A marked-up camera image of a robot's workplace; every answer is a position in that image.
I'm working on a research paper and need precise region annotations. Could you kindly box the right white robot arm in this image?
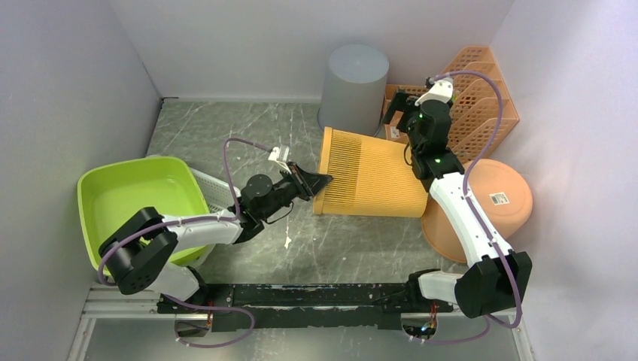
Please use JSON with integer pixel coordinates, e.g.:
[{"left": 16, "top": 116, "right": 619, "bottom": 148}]
[{"left": 383, "top": 90, "right": 532, "bottom": 318}]

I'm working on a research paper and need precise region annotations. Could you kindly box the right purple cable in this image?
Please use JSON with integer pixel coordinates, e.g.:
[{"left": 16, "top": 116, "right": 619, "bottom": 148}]
[{"left": 428, "top": 69, "right": 524, "bottom": 331}]

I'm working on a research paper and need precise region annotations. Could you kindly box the orange mesh file organizer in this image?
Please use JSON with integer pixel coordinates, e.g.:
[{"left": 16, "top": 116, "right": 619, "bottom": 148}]
[{"left": 382, "top": 45, "right": 521, "bottom": 165}]

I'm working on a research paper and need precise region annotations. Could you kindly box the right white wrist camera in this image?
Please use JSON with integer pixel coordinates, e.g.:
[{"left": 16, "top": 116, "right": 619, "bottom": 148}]
[{"left": 415, "top": 76, "right": 454, "bottom": 106}]

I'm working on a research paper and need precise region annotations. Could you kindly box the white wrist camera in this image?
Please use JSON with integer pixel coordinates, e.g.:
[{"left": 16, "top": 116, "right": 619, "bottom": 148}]
[
  {"left": 268, "top": 145, "right": 290, "bottom": 173},
  {"left": 415, "top": 76, "right": 454, "bottom": 106}
]

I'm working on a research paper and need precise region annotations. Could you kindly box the yellow mesh waste bin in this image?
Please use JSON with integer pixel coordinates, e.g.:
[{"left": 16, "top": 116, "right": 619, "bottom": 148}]
[{"left": 313, "top": 127, "right": 428, "bottom": 218}]

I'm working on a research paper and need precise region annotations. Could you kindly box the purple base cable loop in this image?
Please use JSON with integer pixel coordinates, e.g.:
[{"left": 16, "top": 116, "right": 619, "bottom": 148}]
[{"left": 164, "top": 293, "right": 257, "bottom": 349}]

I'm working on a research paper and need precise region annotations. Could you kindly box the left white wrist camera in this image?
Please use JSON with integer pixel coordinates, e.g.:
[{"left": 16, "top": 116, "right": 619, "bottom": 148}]
[{"left": 268, "top": 145, "right": 290, "bottom": 173}]

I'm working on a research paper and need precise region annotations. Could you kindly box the aluminium rail frame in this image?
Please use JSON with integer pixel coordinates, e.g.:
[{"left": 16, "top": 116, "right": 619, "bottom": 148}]
[{"left": 67, "top": 174, "right": 535, "bottom": 361}]

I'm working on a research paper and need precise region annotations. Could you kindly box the orange plastic bucket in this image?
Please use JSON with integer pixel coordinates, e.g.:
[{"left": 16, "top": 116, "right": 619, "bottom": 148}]
[{"left": 421, "top": 159, "right": 533, "bottom": 263}]

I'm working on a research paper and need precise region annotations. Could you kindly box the grey plastic bin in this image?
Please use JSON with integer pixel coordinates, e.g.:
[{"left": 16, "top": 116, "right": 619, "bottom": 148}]
[{"left": 317, "top": 44, "right": 390, "bottom": 136}]

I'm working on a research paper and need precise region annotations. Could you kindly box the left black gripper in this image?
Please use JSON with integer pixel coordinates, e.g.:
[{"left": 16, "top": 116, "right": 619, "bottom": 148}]
[{"left": 260, "top": 162, "right": 332, "bottom": 220}]

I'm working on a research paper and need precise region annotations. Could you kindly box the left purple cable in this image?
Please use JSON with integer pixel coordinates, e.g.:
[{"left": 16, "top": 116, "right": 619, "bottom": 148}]
[{"left": 96, "top": 138, "right": 274, "bottom": 287}]

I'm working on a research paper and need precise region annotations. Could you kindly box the white plastic basket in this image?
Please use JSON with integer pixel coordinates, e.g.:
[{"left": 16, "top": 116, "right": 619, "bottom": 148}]
[{"left": 189, "top": 166, "right": 243, "bottom": 268}]

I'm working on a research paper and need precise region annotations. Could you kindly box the green plastic basin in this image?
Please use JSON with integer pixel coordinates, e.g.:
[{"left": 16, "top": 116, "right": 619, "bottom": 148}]
[{"left": 77, "top": 156, "right": 209, "bottom": 268}]

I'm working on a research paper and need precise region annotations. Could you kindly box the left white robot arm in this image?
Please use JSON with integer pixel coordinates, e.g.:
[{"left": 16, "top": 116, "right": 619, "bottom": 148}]
[{"left": 98, "top": 162, "right": 333, "bottom": 313}]

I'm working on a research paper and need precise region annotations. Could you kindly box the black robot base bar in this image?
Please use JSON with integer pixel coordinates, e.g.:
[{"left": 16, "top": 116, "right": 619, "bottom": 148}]
[{"left": 157, "top": 282, "right": 453, "bottom": 332}]

